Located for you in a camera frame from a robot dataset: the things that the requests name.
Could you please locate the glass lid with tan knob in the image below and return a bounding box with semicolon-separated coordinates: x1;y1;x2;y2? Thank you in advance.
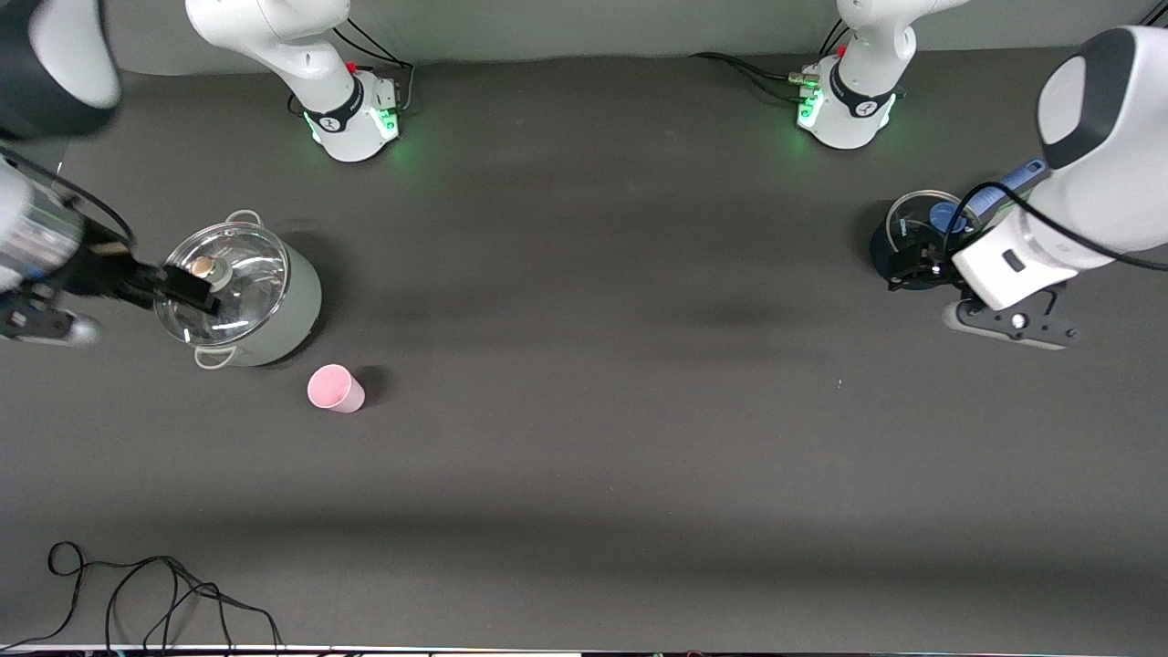
153;222;291;348

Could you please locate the pink plastic cup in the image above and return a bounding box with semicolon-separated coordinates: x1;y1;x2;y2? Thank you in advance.
307;363;366;414

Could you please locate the pale green cooking pot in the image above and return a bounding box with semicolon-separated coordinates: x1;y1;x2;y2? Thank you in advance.
153;210;323;370

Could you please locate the black arm base cable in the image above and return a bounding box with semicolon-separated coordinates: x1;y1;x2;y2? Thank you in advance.
287;14;417;118
689;18;854;103

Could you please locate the black left arm base cable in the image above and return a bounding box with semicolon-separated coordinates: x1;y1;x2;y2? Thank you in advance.
689;18;854;103

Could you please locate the dark blue saucepan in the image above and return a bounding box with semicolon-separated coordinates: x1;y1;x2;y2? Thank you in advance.
869;160;1050;291

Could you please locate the black right arm base cable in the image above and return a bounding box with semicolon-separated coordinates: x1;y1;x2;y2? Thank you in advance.
287;14;417;118

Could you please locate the glass lid with blue knob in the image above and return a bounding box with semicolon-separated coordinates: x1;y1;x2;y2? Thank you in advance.
885;190;982;275

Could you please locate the thin black table cable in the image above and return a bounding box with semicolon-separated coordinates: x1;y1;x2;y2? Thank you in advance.
0;540;284;651

